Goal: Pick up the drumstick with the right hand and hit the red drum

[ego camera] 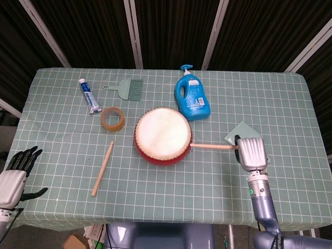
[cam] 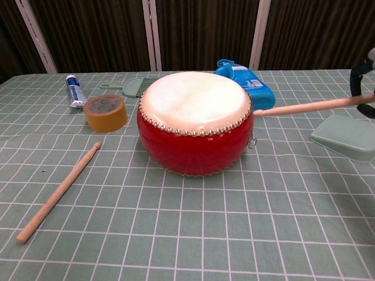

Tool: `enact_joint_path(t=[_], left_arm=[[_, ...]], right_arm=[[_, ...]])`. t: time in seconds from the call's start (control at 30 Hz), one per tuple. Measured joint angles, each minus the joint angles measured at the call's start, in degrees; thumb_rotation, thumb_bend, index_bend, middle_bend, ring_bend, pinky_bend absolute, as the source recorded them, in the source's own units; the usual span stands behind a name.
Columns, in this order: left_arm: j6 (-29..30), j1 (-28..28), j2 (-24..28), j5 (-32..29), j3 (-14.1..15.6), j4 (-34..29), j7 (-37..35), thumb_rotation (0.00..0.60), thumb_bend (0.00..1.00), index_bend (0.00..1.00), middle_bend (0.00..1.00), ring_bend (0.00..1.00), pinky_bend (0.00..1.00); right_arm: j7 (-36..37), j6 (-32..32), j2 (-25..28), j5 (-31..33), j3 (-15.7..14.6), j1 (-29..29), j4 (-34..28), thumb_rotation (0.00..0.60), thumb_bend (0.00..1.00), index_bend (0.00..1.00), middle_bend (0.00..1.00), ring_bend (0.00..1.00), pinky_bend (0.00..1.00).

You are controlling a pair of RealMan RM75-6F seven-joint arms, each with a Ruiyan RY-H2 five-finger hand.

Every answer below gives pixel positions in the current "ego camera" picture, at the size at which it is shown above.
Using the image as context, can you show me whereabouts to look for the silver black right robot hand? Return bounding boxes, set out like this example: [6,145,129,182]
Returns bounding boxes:
[234,134,269,172]

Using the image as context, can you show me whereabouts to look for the brown packing tape roll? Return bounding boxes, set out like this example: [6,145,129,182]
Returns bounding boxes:
[100,106,126,133]

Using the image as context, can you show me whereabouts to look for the dark folding screen white frame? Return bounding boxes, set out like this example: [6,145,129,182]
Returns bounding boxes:
[0,0,332,125]

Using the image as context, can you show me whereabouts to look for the wooden drumstick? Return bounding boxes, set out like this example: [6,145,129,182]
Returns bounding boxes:
[190,143,241,151]
[91,141,115,197]

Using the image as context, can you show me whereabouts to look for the white blue toothpaste tube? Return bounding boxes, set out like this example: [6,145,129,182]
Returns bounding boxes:
[78,78,102,115]

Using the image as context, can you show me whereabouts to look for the brown cardboard box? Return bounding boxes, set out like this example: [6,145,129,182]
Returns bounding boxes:
[63,232,88,249]

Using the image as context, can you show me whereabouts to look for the blue detergent pump bottle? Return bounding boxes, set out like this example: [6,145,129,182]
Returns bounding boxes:
[174,64,212,122]

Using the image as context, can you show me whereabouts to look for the green grid cutting mat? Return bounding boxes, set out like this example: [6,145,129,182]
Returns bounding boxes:
[4,67,332,232]

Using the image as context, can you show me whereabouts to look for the red drum white skin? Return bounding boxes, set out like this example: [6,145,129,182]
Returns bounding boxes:
[133,106,194,167]

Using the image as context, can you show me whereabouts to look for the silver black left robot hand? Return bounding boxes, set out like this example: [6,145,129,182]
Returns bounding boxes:
[0,146,49,208]

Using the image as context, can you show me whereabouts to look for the green plastic hand brush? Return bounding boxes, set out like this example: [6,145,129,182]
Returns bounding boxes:
[102,78,144,101]

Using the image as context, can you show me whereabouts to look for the grey blue robot torso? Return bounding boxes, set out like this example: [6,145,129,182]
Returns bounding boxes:
[105,222,216,249]

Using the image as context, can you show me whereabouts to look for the pale green plastic box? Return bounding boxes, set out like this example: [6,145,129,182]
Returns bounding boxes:
[224,120,270,165]

